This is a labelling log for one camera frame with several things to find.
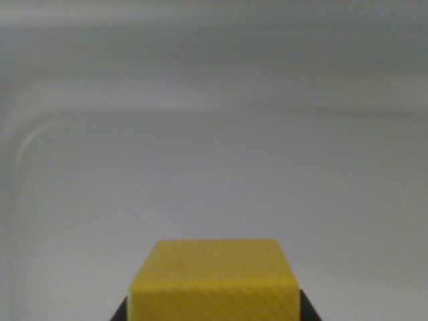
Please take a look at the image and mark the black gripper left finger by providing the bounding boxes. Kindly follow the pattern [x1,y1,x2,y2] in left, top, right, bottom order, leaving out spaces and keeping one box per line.
[110,295,130,321]

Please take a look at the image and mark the grey plastic bin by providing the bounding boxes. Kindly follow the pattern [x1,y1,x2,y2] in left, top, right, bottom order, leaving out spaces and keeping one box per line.
[0,0,428,321]

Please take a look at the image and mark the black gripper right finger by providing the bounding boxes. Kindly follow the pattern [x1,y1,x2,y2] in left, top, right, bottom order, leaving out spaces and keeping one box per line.
[297,288,324,321]

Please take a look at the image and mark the yellow wooden cube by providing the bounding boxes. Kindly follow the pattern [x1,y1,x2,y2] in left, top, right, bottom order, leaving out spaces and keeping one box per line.
[127,238,300,321]

